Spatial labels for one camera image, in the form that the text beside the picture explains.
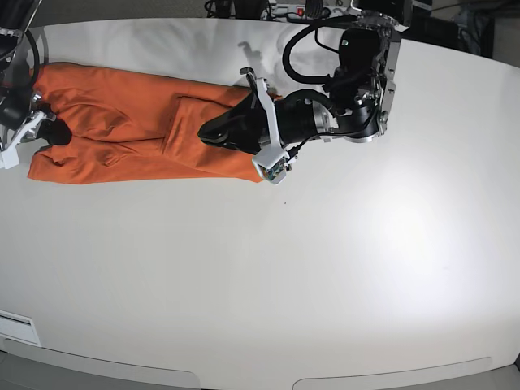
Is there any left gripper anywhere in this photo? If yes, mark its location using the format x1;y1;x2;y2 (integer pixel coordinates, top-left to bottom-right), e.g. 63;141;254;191
197;91;337;154

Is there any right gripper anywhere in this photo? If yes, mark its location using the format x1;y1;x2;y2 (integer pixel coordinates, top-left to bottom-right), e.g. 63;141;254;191
1;91;72;146

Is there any orange T-shirt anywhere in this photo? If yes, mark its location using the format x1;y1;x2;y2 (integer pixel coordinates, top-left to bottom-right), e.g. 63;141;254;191
28;63;261;184

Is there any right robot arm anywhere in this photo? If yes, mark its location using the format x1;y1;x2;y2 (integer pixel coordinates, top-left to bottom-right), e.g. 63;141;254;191
1;1;72;151

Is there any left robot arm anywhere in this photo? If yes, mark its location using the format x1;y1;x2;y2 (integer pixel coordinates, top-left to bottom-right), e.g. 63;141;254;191
198;1;412;157

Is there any white power strip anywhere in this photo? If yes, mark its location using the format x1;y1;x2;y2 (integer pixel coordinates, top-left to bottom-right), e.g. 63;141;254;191
266;1;348;23

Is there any white label sticker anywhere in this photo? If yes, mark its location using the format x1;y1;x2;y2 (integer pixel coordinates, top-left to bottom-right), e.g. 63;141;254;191
0;310;41;347

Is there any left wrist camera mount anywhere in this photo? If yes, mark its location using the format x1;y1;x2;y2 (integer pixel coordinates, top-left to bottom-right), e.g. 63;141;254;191
240;67;296;185

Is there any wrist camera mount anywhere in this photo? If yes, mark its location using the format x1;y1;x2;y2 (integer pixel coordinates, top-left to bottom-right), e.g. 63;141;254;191
240;67;296;185
1;110;57;169

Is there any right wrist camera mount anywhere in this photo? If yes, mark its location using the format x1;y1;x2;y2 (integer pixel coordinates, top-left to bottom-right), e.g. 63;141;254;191
1;110;57;169

